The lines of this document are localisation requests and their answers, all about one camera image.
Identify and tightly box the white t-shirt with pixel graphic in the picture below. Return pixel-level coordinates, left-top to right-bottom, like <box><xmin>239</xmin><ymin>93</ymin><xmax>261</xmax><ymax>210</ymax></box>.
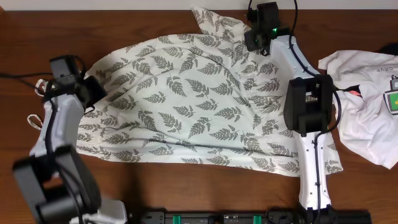
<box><xmin>318</xmin><ymin>50</ymin><xmax>397</xmax><ymax>169</ymax></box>

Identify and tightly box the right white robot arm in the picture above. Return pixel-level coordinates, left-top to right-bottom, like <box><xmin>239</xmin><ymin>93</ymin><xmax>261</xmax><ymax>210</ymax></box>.
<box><xmin>244</xmin><ymin>28</ymin><xmax>333</xmax><ymax>211</ymax></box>

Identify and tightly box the white fern-print dress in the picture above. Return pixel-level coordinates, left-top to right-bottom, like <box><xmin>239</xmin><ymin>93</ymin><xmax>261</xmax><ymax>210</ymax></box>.
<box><xmin>27</xmin><ymin>6</ymin><xmax>344</xmax><ymax>177</ymax></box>

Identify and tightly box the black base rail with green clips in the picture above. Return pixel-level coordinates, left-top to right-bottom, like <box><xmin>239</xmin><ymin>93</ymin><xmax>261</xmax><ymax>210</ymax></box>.
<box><xmin>128</xmin><ymin>206</ymin><xmax>373</xmax><ymax>224</ymax></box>

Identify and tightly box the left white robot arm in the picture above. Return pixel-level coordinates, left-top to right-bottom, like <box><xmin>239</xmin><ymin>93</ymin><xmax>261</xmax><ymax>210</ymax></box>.
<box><xmin>12</xmin><ymin>77</ymin><xmax>127</xmax><ymax>223</ymax></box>

